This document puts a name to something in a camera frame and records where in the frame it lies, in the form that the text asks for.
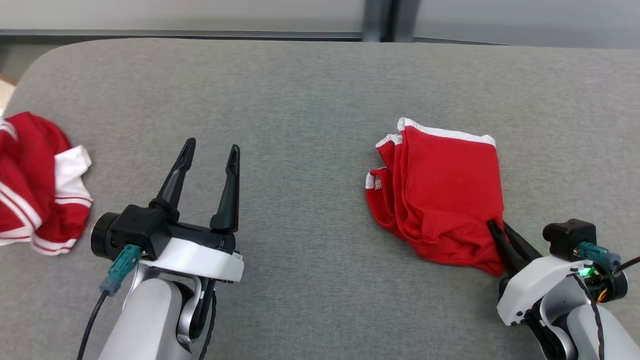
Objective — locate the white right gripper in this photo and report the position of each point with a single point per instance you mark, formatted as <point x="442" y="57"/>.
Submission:
<point x="530" y="285"/>

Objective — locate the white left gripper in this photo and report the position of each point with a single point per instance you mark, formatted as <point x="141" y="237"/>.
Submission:
<point x="200" y="257"/>

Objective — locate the red shorts white trim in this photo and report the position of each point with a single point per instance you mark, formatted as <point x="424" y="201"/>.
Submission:
<point x="445" y="195"/>

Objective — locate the red shirt white sleeves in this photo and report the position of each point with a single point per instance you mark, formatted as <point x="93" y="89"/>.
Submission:
<point x="30" y="185"/>

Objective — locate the white grey left arm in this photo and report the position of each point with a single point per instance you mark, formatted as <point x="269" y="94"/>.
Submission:
<point x="150" y="320"/>

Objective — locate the teal right camera connector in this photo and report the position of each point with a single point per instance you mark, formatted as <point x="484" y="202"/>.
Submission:
<point x="597" y="254"/>

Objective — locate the teal camera connector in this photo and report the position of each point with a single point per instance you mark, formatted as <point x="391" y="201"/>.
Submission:
<point x="597" y="254"/>
<point x="120" y="270"/>

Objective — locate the teal left camera connector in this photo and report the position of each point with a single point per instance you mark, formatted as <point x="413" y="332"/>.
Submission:
<point x="120" y="270"/>

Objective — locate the dark vertical partition frame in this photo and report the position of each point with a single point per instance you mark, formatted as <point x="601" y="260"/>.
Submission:
<point x="390" y="20"/>

